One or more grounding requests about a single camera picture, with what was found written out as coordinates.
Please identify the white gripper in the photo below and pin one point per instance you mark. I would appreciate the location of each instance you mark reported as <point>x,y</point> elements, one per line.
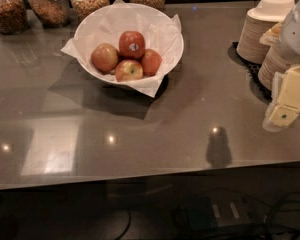
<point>297,34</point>

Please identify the red-yellow apple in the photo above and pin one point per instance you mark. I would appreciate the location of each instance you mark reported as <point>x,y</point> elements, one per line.
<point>105,57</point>
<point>128,70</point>

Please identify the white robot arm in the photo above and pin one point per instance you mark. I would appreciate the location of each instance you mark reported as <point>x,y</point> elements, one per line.
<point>289,40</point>

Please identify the right red apple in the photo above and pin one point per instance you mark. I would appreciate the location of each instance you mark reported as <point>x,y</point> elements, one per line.
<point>150,62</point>

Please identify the red apple with sticker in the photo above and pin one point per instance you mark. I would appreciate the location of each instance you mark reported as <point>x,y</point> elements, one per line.
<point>132,45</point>

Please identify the white bowl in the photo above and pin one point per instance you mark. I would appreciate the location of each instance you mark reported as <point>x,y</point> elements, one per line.
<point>170,54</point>

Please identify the black rubber mat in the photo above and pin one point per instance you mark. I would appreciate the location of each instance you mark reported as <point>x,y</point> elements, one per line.
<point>257,88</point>

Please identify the back stack paper bowls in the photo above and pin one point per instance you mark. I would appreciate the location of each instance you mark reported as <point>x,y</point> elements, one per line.
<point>258,20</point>

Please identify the dark box under table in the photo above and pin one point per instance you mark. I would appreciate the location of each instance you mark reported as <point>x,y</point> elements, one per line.
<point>215,213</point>

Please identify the white paper liner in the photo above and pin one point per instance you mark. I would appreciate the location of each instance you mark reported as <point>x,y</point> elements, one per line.
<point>106,24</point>

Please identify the far left cereal jar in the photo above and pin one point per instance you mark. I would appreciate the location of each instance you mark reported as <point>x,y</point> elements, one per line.
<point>13,16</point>

